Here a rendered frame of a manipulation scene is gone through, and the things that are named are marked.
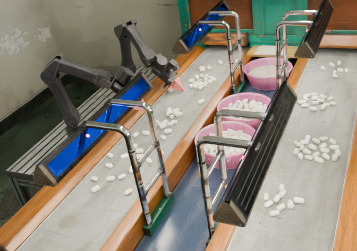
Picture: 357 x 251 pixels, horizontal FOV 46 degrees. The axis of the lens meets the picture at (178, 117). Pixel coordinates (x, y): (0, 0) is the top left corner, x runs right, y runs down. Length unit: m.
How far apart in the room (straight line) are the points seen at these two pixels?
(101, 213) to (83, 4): 2.82
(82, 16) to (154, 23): 0.76
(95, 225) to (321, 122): 1.05
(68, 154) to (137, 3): 2.65
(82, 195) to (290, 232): 0.80
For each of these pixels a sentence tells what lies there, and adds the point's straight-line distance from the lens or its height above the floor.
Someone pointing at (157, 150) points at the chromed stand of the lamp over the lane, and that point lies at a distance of 1.48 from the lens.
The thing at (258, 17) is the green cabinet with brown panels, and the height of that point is 0.95.
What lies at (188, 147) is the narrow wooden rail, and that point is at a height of 0.76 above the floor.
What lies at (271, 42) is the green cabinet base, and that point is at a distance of 2.67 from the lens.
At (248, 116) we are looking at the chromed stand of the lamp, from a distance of 1.26.
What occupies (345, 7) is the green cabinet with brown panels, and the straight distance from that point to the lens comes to 2.55.
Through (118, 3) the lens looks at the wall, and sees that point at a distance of 3.92.
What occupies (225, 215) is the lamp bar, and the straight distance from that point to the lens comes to 1.00.
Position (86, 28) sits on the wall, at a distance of 4.21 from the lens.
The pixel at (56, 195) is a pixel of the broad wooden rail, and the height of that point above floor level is 0.76.
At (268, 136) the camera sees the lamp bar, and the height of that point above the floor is 1.09.
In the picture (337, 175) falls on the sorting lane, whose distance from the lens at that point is 1.64.
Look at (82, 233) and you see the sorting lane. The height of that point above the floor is 0.74.
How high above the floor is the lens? 1.76
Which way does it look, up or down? 30 degrees down
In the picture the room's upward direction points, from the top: 9 degrees counter-clockwise
